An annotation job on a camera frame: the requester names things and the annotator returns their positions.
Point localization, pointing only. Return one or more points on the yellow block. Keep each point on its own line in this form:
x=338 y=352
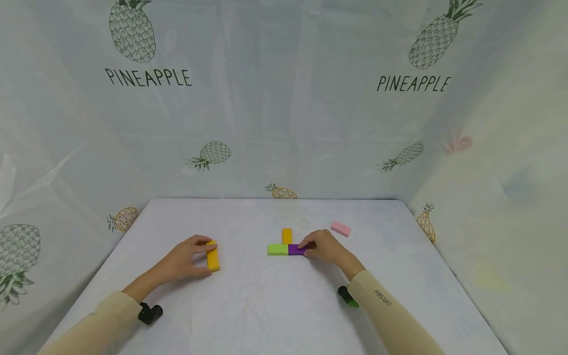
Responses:
x=287 y=235
x=213 y=260

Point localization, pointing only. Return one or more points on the purple block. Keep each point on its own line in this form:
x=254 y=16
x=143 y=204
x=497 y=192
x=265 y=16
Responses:
x=295 y=251

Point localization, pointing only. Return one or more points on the person's right index finger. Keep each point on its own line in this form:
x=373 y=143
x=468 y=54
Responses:
x=306 y=240

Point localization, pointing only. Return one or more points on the lime green block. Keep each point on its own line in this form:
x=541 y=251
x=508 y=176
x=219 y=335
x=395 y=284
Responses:
x=278 y=250

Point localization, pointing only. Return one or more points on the person's left middle finger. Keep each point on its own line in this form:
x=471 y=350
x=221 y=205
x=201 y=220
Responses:
x=201 y=239

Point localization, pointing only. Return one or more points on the person's right thumb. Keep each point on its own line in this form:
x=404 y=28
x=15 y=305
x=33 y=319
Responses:
x=311 y=253

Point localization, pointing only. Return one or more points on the pink block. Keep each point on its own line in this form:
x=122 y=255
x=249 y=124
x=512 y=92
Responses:
x=341 y=229

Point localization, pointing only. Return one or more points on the person's left index finger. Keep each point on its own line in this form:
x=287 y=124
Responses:
x=205 y=248

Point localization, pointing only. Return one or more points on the person's right forearm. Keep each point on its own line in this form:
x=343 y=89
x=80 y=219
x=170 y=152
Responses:
x=390 y=313

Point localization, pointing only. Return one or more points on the person's right hand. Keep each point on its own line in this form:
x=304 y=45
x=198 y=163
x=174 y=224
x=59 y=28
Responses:
x=327 y=247

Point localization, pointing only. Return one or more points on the person's left hand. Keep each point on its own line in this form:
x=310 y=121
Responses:
x=177 y=262

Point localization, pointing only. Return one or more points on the person's left forearm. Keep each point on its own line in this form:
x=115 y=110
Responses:
x=106 y=318

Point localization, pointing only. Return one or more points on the black wrist band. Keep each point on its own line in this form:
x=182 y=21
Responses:
x=151 y=314
x=344 y=294

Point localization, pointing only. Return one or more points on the person's left thumb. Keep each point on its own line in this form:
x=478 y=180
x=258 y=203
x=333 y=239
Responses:
x=202 y=271

